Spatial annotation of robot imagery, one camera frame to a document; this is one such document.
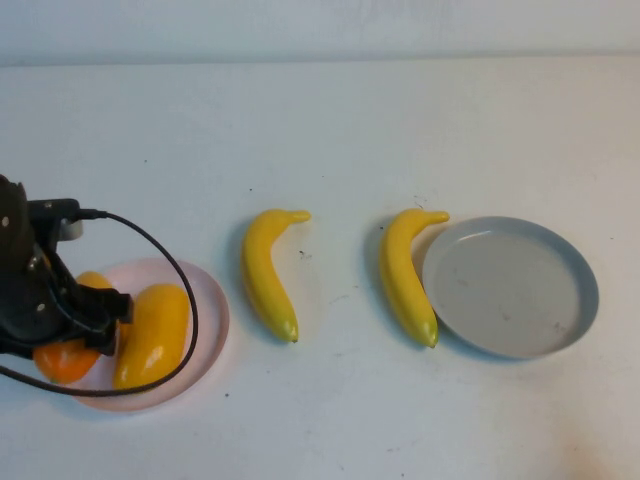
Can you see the plain yellow mango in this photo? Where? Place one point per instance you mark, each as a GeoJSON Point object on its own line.
{"type": "Point", "coordinates": [155, 335]}

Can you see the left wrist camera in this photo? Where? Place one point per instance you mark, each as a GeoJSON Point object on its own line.
{"type": "Point", "coordinates": [50, 207]}

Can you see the grey round plate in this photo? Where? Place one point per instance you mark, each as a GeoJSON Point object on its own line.
{"type": "Point", "coordinates": [510, 295]}

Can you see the yellow plastic banana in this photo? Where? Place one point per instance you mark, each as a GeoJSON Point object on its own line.
{"type": "Point", "coordinates": [265, 280]}
{"type": "Point", "coordinates": [400, 280]}

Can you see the pink round plate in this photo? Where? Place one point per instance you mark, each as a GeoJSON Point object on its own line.
{"type": "Point", "coordinates": [210, 320]}

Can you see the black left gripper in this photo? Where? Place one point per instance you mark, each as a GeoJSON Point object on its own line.
{"type": "Point", "coordinates": [25, 290]}

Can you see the orange-tipped yellow mango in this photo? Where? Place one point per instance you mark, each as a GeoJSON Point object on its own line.
{"type": "Point", "coordinates": [65, 365]}

